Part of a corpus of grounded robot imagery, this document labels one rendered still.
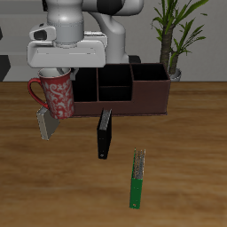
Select dark brown desk caddy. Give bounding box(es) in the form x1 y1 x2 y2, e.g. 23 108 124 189
70 62 172 117

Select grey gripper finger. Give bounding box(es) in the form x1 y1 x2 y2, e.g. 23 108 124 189
69 67 80 82
57 67 72 75

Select red patterned mug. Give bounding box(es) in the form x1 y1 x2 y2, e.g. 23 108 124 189
27 67 75 121

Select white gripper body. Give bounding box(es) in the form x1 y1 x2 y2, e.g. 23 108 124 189
27 30 108 69

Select grey book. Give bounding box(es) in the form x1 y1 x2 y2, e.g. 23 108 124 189
35 106 61 141

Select green book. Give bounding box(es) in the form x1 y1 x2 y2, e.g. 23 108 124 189
129 147 146 210

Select green pot plant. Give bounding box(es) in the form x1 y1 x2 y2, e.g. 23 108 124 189
151 0 210 83

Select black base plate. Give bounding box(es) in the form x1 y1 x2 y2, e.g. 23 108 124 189
128 54 142 64

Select black book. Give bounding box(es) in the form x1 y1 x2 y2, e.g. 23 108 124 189
97 107 114 160

